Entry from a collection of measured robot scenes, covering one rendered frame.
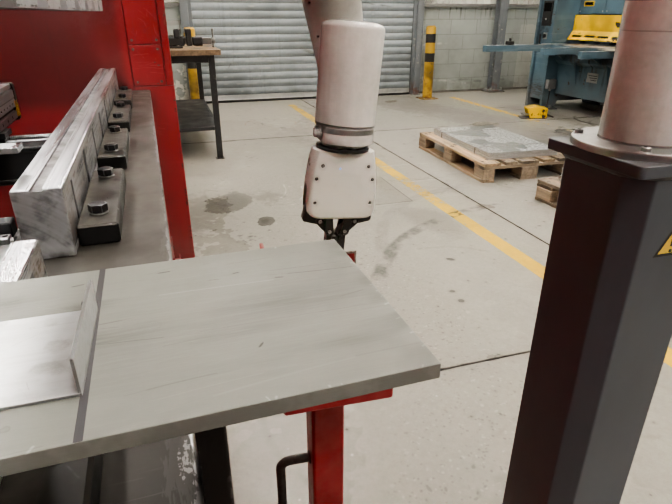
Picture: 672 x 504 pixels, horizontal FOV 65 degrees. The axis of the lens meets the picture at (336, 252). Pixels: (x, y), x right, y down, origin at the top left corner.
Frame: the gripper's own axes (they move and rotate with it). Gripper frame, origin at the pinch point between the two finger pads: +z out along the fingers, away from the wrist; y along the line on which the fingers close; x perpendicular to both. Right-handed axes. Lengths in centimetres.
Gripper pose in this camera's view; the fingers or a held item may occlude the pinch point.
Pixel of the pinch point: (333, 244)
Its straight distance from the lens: 81.2
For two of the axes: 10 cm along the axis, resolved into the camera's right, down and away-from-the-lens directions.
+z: -0.9, 9.2, 3.9
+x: -2.7, -4.0, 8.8
